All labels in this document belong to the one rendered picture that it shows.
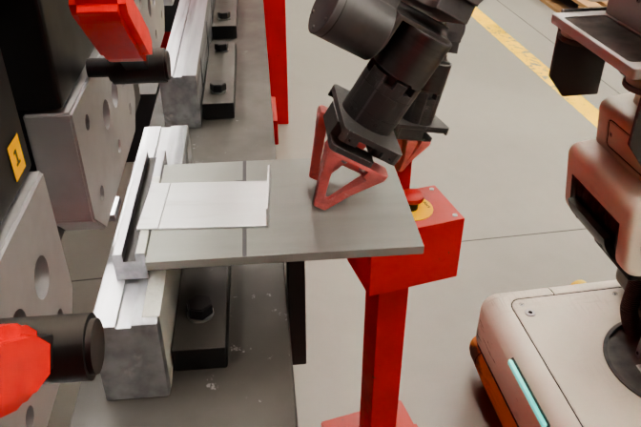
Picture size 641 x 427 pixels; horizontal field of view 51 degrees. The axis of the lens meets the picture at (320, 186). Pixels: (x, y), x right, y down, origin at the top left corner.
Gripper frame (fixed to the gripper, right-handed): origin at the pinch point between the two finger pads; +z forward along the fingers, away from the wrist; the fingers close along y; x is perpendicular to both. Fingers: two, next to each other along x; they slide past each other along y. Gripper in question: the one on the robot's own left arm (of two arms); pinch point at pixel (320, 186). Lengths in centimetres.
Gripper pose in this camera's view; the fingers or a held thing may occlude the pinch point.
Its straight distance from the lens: 69.9
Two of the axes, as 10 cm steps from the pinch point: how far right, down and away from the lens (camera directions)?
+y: 0.9, 5.4, -8.4
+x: 8.6, 3.8, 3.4
